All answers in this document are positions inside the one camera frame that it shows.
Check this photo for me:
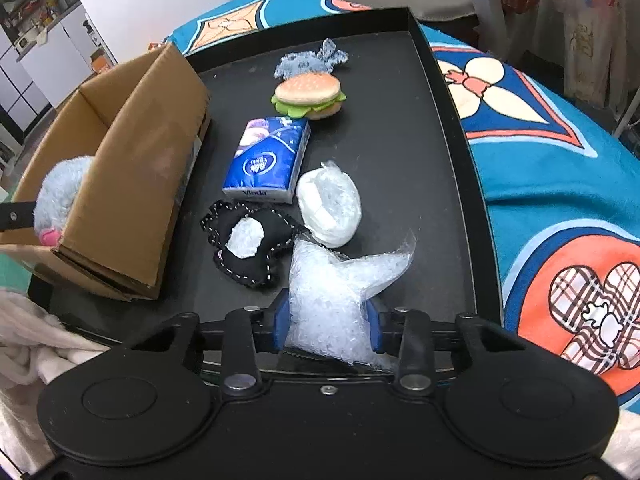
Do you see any grey pink plush paw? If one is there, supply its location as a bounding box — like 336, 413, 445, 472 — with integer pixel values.
34, 156, 94, 247

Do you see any clear bubble wrap bag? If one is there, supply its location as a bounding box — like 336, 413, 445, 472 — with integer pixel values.
286, 234, 416, 370

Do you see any black stitched plush toy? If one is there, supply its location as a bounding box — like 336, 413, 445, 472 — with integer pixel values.
201, 200, 305, 289

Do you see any white soft ball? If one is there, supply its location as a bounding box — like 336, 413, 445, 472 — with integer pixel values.
296, 160, 362, 248

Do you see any brown cardboard box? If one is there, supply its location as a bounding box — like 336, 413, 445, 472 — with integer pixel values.
1, 44, 210, 301

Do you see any blue tissue pack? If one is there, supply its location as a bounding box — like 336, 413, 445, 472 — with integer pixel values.
222, 116, 310, 204

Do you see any plush hamburger toy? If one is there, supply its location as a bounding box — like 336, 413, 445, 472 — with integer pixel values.
271, 73, 346, 120

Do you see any blue grey knitted toy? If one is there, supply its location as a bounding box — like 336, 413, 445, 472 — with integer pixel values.
273, 38, 348, 80

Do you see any green cloth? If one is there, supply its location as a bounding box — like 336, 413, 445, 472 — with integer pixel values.
0, 255, 32, 292

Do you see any white fleece blanket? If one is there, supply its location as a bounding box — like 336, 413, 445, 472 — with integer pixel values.
0, 287, 107, 479

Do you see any white kitchen cabinet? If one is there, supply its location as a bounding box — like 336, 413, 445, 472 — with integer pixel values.
1, 3, 100, 134

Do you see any orange carton on floor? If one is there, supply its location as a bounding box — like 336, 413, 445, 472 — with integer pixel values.
91, 53, 112, 74

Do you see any black shallow tray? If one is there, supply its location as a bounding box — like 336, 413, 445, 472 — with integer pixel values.
28, 9, 502, 344

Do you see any blue patterned blanket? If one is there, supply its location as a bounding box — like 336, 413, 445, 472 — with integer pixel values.
170, 0, 639, 411

